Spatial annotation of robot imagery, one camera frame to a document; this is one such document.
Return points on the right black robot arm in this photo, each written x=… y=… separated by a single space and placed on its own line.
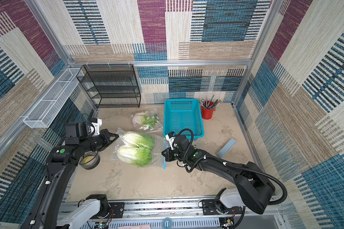
x=255 y=188

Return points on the grey tape roll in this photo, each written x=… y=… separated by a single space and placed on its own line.
x=90 y=160

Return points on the blue-zip clear bag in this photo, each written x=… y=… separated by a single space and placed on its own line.
x=158 y=160

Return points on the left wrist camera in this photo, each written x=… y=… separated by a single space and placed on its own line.
x=95 y=126

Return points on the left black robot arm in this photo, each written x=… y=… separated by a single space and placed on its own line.
x=80 y=139

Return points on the chinese cabbage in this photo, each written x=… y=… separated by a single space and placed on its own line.
x=140 y=157
x=140 y=140

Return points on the black wire shelf rack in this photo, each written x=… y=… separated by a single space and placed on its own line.
x=110 y=86

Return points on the pink-zip dotted bag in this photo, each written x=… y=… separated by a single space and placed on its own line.
x=157 y=126

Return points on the red pen cup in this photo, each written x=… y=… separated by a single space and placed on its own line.
x=207 y=113

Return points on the teal plastic basket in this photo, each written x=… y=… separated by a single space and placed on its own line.
x=183 y=113

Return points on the white wire mesh tray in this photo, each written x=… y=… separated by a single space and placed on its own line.
x=46 y=110

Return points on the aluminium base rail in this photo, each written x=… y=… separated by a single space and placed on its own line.
x=179 y=213

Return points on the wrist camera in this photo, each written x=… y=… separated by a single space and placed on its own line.
x=170 y=137
x=95 y=126

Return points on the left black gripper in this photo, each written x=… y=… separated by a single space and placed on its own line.
x=105 y=134

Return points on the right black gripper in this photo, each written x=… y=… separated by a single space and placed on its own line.
x=168 y=153

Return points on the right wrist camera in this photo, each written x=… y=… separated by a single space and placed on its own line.
x=170 y=137

